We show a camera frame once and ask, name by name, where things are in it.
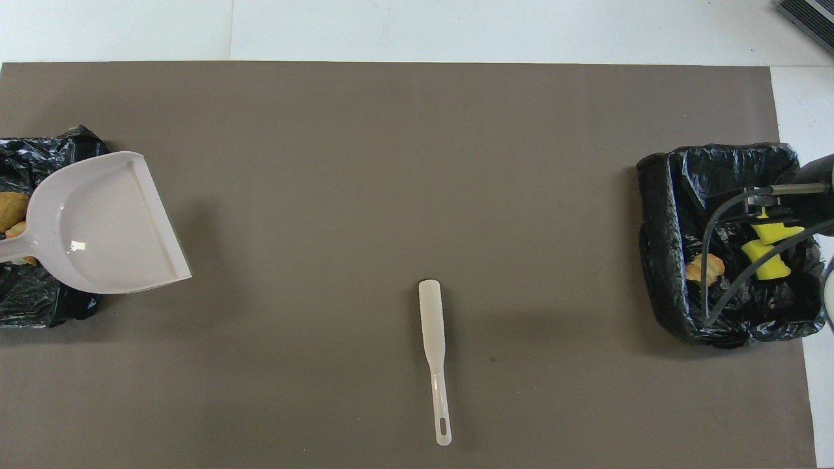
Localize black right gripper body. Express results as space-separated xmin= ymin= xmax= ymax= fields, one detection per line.
xmin=743 ymin=184 xmax=834 ymax=226

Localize yellow sponge piece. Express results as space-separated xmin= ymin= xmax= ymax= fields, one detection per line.
xmin=749 ymin=207 xmax=806 ymax=246
xmin=741 ymin=239 xmax=792 ymax=281

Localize pale and orange croissant piece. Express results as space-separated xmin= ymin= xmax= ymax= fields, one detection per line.
xmin=685 ymin=252 xmax=726 ymax=289

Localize wooden hand brush black bristles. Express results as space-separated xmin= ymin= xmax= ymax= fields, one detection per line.
xmin=418 ymin=279 xmax=453 ymax=447

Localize beige plastic dustpan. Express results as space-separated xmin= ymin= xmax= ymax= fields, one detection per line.
xmin=0 ymin=151 xmax=193 ymax=294

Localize orange striped croissant piece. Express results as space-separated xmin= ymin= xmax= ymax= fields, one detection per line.
xmin=5 ymin=221 xmax=38 ymax=266

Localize brown bread roll piece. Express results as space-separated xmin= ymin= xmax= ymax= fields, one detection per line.
xmin=0 ymin=192 xmax=31 ymax=234

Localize bin lined black bag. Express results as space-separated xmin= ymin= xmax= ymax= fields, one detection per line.
xmin=0 ymin=124 xmax=115 ymax=328
xmin=636 ymin=143 xmax=833 ymax=348

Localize grey ribbed device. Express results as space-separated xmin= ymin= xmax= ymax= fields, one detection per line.
xmin=777 ymin=0 xmax=834 ymax=56

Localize brown paper table mat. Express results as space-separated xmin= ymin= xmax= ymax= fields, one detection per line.
xmin=0 ymin=62 xmax=818 ymax=469

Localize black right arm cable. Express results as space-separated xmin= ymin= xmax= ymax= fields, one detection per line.
xmin=700 ymin=188 xmax=834 ymax=326

